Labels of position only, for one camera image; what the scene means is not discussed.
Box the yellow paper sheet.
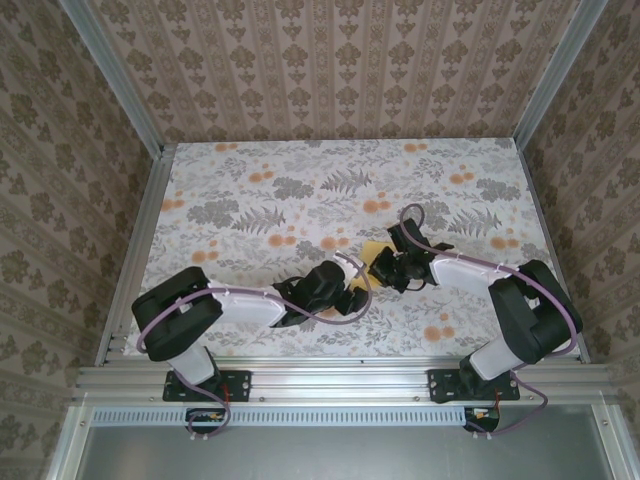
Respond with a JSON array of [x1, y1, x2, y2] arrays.
[[349, 240, 394, 291]]

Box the grey sheet metal panel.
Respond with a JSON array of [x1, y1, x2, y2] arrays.
[[47, 399, 640, 480]]

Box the aluminium cross beam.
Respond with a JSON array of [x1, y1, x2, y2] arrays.
[[74, 364, 617, 401]]

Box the floral patterned table mat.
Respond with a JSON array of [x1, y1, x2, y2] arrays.
[[122, 139, 584, 360]]

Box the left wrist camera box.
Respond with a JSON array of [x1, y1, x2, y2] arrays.
[[304, 249, 369, 305]]

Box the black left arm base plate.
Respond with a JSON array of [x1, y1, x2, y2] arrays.
[[163, 368, 252, 403]]

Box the grey slotted cable duct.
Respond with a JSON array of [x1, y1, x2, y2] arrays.
[[92, 405, 469, 426]]

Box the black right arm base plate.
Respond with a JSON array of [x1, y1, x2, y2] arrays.
[[428, 368, 521, 404]]

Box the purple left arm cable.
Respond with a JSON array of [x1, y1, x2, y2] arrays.
[[137, 259, 374, 442]]

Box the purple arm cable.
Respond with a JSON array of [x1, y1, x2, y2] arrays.
[[137, 259, 374, 442], [399, 203, 581, 441]]

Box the aluminium side rail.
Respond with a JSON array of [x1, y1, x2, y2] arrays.
[[514, 139, 591, 364], [94, 144, 177, 366]]

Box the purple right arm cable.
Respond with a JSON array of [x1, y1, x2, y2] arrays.
[[399, 203, 581, 441]]

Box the aluminium frame post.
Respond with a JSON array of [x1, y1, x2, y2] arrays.
[[63, 0, 166, 156], [512, 0, 611, 146]]

